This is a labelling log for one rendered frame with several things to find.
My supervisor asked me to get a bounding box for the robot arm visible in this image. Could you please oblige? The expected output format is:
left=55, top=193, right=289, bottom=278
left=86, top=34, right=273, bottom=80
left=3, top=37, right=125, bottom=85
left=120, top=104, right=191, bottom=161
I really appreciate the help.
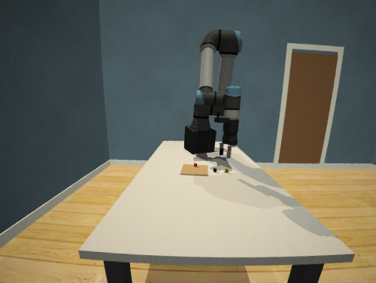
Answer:
left=190, top=29, right=242, bottom=131

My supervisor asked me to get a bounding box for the tan mat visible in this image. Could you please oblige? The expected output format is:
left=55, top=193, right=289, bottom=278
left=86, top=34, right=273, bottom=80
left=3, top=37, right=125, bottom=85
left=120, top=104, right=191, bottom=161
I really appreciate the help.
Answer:
left=180, top=164, right=208, bottom=176

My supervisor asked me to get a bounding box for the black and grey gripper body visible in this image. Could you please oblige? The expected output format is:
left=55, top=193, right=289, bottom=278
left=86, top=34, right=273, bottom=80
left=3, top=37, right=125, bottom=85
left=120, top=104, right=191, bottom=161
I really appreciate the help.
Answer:
left=214, top=110, right=240, bottom=145

